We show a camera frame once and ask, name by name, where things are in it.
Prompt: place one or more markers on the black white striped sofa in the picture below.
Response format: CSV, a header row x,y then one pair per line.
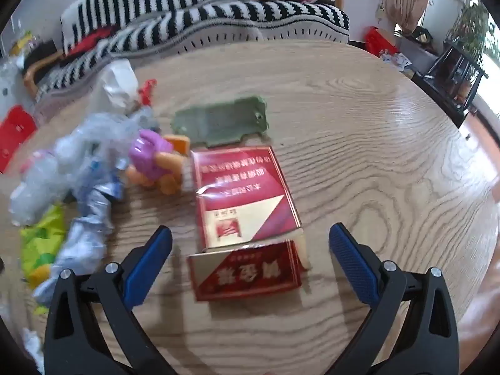
x,y
169,27

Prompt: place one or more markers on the red cigarette pack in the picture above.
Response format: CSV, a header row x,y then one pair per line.
x,y
251,237

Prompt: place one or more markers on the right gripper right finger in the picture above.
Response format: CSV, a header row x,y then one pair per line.
x,y
428,339

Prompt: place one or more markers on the green flat plastic piece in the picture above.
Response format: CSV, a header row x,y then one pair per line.
x,y
222,123

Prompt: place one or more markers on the black plant stand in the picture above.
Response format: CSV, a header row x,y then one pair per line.
x,y
452,82

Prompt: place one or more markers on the clear crumpled plastic wrap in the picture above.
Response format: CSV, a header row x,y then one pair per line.
x,y
50,175

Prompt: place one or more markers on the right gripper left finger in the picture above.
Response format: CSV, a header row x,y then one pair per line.
x,y
74,342

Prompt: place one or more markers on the green popcorn snack bag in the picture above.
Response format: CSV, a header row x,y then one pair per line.
x,y
40,245

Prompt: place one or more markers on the newspaper wad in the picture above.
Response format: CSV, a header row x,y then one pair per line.
x,y
96,189

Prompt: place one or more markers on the red cloth on sofa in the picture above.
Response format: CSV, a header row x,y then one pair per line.
x,y
88,43

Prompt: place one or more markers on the red pig stool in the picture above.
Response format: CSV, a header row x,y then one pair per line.
x,y
16,128

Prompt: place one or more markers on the purple orange toy figure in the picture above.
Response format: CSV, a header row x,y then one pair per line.
x,y
157,161

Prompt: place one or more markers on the green potted plant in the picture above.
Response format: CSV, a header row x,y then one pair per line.
x,y
475,32

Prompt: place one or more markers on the white paper cup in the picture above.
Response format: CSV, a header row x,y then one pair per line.
x,y
116,90

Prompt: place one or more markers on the red plastic strip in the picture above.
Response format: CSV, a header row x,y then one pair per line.
x,y
145,92

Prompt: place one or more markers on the red bag on floor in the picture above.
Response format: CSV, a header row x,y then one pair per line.
x,y
379,41

